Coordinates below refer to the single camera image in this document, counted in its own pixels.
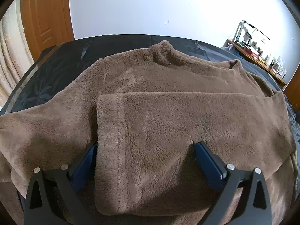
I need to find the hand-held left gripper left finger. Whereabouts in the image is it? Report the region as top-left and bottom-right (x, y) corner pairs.
(23, 141), (99, 225)

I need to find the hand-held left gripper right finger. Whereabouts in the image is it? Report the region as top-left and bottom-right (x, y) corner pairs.
(194, 141), (273, 225)

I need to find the brown fleece sweater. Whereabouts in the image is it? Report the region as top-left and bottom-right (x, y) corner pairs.
(0, 40), (298, 225)

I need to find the black satin bed sheet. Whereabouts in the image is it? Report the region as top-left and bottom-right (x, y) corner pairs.
(0, 34), (300, 225)

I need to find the clear tape strip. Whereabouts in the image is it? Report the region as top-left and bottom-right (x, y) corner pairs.
(5, 68), (39, 114)

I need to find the wooden desk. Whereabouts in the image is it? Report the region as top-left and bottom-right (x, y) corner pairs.
(226, 39), (287, 88)

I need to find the white plastic bag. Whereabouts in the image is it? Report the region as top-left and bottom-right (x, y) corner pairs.
(220, 44), (235, 53)

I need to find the red box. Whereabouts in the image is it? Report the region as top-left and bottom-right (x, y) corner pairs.
(244, 46), (258, 56)

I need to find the beige patterned curtain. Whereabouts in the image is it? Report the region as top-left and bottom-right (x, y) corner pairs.
(0, 0), (35, 109)

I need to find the brown panelled wooden door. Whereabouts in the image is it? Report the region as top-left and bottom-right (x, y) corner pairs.
(20, 0), (75, 62)

